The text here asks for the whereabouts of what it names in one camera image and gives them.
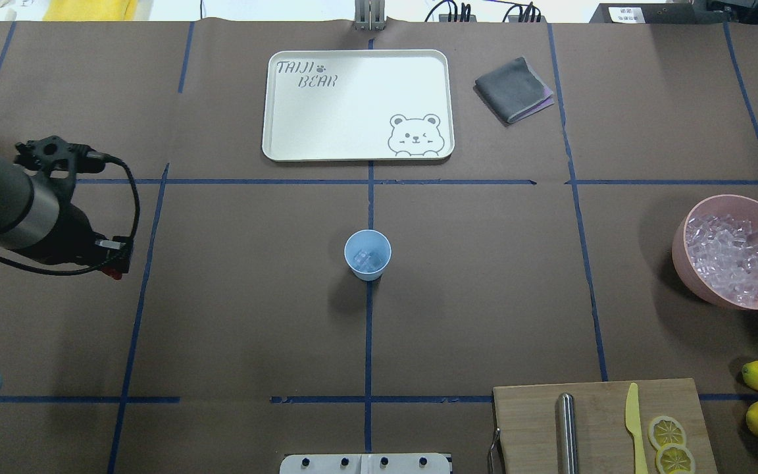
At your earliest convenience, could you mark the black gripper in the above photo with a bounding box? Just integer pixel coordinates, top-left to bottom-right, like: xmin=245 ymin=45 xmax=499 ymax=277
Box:
xmin=13 ymin=136 xmax=135 ymax=281

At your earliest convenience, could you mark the ice cube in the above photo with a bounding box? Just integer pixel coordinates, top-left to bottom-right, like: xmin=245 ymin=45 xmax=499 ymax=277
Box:
xmin=351 ymin=250 xmax=384 ymax=273

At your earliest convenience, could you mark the red strawberry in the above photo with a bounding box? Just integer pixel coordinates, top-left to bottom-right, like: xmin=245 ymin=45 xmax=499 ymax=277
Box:
xmin=101 ymin=266 xmax=123 ymax=281

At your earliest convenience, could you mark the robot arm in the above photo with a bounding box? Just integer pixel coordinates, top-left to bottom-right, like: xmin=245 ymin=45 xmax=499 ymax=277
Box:
xmin=0 ymin=136 xmax=141 ymax=280

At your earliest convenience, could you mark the light blue cup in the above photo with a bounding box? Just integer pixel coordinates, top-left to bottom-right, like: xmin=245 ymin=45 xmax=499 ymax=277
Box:
xmin=343 ymin=229 xmax=392 ymax=282

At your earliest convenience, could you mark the pile of clear ice cubes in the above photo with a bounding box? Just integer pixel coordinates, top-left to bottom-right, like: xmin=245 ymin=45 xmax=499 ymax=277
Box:
xmin=684 ymin=214 xmax=758 ymax=307

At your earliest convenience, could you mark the cream bear tray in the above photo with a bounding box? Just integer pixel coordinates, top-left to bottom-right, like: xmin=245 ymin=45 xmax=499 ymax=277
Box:
xmin=261 ymin=50 xmax=455 ymax=163

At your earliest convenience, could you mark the yellow cloth on desk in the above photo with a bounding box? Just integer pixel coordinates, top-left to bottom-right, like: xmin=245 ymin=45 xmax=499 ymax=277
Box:
xmin=42 ymin=1 xmax=139 ymax=22

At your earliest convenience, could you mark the grey folded cloth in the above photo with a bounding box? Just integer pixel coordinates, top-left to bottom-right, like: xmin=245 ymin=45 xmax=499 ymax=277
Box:
xmin=474 ymin=57 xmax=554 ymax=125

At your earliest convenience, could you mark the wooden cutting board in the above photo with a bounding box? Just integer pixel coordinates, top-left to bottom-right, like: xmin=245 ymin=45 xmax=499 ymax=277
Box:
xmin=493 ymin=378 xmax=718 ymax=473

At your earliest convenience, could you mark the metal muddler black tip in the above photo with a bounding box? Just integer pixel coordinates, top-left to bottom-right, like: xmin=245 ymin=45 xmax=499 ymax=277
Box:
xmin=556 ymin=392 xmax=580 ymax=473

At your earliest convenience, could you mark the yellow plastic knife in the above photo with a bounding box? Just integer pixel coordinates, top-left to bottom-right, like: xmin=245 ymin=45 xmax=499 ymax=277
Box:
xmin=624 ymin=383 xmax=649 ymax=473

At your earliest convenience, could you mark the lemon slice four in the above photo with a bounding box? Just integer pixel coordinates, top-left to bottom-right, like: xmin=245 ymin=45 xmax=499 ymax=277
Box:
xmin=647 ymin=416 xmax=687 ymax=451

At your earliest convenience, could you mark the lemon slice three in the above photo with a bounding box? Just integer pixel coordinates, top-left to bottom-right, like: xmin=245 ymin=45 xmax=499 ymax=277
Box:
xmin=655 ymin=444 xmax=697 ymax=473

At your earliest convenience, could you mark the pink bowl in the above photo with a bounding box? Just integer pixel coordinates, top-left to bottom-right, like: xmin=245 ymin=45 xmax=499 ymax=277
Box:
xmin=672 ymin=194 xmax=758 ymax=310

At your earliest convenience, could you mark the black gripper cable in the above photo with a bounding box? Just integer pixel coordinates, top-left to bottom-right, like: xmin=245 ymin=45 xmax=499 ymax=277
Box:
xmin=0 ymin=151 xmax=141 ymax=277

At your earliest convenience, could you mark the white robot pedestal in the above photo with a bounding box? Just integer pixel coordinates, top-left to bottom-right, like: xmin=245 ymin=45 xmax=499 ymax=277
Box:
xmin=279 ymin=452 xmax=453 ymax=473

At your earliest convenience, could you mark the aluminium frame post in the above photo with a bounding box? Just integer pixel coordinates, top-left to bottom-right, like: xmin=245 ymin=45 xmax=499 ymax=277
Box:
xmin=354 ymin=0 xmax=387 ymax=31

